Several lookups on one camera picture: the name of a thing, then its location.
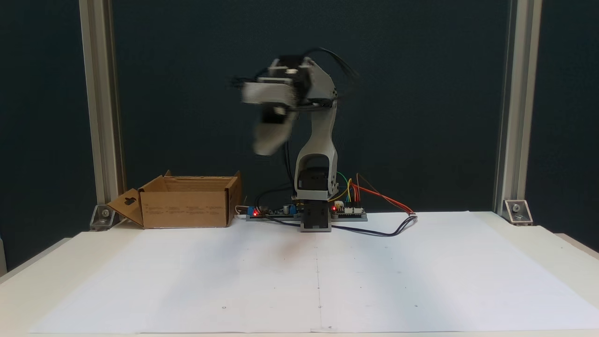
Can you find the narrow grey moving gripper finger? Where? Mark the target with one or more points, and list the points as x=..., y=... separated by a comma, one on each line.
x=291, y=124

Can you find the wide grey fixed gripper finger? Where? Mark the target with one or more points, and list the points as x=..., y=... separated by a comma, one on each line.
x=269, y=140

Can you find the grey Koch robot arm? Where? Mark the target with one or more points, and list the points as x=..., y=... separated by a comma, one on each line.
x=320, y=135

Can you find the blue circuit board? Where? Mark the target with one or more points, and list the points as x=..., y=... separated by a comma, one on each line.
x=273, y=213

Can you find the open cardboard box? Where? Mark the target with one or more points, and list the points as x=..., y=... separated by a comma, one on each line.
x=182, y=208

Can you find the large white paper sheet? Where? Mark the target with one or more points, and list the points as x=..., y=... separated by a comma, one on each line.
x=374, y=281

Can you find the aluminium frame post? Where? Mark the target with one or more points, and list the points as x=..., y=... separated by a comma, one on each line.
x=517, y=93
x=100, y=93

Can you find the metal corner bracket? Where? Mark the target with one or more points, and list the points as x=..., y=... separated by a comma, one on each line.
x=104, y=216
x=517, y=211

